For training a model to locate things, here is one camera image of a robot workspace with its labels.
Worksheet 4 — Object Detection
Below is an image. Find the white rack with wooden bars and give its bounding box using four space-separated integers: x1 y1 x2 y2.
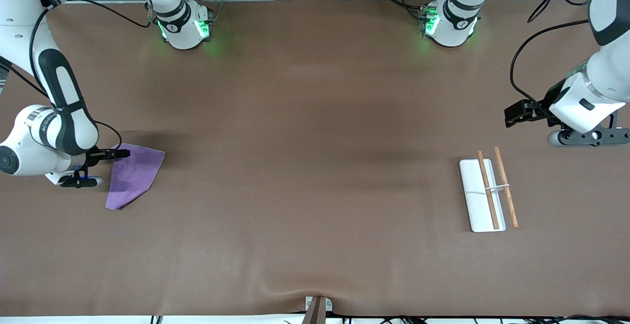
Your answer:
459 147 519 233

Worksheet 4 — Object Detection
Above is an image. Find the purple towel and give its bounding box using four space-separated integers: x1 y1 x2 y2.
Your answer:
105 143 166 211

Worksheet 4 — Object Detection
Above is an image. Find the brown table mat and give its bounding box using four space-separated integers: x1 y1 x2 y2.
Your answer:
0 0 630 318

